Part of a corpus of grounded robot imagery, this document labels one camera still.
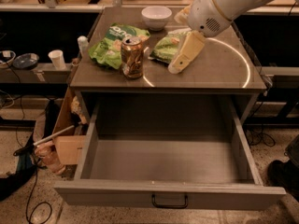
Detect black drawer handle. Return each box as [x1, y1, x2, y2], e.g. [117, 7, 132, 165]
[151, 194, 189, 209]

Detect orange soda can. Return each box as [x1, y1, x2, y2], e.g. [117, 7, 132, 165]
[121, 36, 144, 79]

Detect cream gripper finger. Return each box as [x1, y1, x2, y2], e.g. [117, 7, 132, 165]
[174, 5, 191, 25]
[168, 31, 206, 74]

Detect white paper cup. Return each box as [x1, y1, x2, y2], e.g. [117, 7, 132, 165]
[48, 49, 66, 70]

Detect cardboard box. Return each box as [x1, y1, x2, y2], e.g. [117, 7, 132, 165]
[53, 89, 88, 165]

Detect green chip bag right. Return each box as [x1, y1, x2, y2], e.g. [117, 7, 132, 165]
[149, 28, 191, 64]

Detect grey open top drawer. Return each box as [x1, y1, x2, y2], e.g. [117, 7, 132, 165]
[54, 93, 285, 210]

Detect low grey shelf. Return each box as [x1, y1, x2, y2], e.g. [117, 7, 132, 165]
[0, 63, 72, 84]

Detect green chip bag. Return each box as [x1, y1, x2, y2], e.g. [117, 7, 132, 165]
[149, 28, 191, 64]
[88, 23, 150, 70]

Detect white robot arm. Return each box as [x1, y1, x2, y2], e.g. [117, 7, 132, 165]
[168, 0, 299, 74]

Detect white plastic bottle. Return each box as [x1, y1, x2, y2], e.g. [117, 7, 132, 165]
[78, 35, 89, 57]

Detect grey cabinet with top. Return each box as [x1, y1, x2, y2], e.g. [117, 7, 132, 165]
[70, 6, 267, 126]

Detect white bowl far left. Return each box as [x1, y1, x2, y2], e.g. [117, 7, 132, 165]
[0, 50, 16, 69]

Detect dark blue bowl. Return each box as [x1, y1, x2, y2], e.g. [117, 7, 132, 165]
[12, 53, 39, 70]

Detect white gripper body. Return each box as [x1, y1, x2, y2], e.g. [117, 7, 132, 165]
[187, 0, 232, 37]

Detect white tube stick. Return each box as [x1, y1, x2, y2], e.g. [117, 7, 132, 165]
[33, 125, 75, 147]

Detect green chip bag left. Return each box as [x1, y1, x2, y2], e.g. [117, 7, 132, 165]
[88, 23, 150, 70]

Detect white ceramic bowl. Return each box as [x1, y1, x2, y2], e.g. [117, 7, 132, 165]
[141, 6, 172, 31]

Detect black floor cable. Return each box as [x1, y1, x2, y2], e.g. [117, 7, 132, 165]
[12, 105, 54, 224]

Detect black cables right floor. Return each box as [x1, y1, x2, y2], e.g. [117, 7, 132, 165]
[244, 126, 278, 147]

